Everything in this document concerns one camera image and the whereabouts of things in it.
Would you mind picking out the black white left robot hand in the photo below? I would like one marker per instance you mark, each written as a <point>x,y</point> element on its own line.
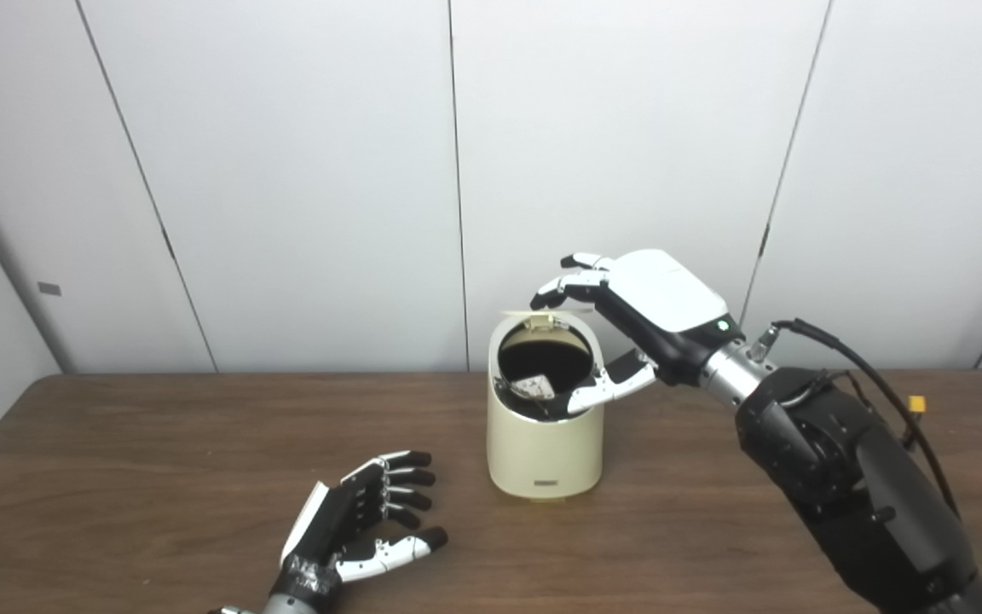
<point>329,529</point>

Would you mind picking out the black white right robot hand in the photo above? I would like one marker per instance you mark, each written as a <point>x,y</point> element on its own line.
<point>653,298</point>

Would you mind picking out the cream round bin lid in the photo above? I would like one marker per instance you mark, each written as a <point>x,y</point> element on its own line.
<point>534,318</point>

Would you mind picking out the white green milk carton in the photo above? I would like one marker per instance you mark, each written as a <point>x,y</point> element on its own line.
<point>535,387</point>

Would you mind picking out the cream-colored bin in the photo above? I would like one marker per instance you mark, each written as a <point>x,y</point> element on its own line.
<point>542,452</point>

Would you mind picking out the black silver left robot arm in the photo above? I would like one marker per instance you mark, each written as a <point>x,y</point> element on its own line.
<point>286,605</point>

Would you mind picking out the small grey wall label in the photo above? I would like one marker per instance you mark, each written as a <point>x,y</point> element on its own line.
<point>49,288</point>

